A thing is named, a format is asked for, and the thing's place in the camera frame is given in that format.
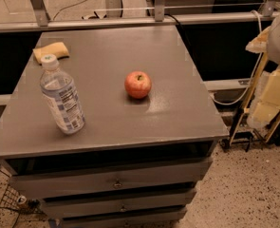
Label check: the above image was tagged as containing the yellow frame cart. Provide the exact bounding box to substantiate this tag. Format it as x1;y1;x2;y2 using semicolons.
222;53;280;150

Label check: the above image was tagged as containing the grey drawer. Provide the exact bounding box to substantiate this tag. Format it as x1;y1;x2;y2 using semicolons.
9;158;212;199
61;206;186;228
41;188;196;219

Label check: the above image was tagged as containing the bottom grey drawer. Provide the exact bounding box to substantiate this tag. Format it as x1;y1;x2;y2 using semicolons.
61;206;186;228

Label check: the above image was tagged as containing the yellow sponge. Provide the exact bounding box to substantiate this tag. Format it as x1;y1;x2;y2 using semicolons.
33;42;69;63

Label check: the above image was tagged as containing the grey drawer cabinet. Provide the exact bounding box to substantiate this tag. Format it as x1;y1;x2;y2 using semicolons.
0;25;230;228

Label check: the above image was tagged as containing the clear blue-labelled plastic water bottle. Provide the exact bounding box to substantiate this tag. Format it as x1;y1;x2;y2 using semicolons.
40;54;84;135

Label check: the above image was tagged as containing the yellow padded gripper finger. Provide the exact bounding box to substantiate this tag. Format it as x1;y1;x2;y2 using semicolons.
247;66;280;129
245;27;270;53

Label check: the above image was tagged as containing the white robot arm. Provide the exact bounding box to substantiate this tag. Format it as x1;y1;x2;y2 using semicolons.
246;13;280;128

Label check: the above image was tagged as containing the black cable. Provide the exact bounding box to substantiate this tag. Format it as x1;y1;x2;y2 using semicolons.
164;13;197;65

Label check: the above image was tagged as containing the white cable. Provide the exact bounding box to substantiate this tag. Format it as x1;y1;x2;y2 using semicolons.
211;9;264;106

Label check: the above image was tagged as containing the top grey drawer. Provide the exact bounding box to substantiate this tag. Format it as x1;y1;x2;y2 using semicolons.
9;158;212;199

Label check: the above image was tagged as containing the middle grey drawer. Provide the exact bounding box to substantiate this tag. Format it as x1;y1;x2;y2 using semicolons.
41;188;196;219

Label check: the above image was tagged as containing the wire basket on floor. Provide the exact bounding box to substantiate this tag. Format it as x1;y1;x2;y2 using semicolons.
0;184;40;214

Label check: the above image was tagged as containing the red apple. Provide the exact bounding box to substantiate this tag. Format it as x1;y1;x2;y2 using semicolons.
124;71;152;99

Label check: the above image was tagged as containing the metal railing frame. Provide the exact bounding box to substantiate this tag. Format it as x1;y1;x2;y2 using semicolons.
0;0;280;33

